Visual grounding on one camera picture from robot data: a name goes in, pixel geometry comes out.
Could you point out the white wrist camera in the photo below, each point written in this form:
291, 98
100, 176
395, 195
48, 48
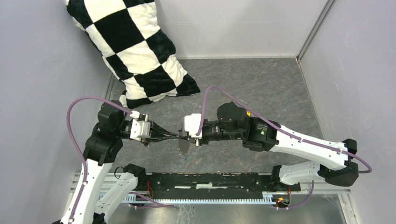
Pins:
195, 117
139, 129

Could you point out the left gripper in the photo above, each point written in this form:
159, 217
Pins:
157, 134

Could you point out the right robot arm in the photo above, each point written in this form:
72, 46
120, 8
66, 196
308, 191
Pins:
326, 160

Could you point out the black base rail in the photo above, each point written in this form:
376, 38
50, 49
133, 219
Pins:
212, 185

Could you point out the white slotted cable duct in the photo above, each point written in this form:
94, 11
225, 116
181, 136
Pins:
265, 199

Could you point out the black white checkered blanket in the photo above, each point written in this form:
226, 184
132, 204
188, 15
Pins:
134, 48

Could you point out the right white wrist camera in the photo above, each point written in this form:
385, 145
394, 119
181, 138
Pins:
195, 117

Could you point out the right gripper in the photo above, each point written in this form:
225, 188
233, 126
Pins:
198, 141

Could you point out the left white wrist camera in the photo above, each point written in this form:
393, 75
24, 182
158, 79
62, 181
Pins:
139, 129

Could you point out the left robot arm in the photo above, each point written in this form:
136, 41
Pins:
115, 123

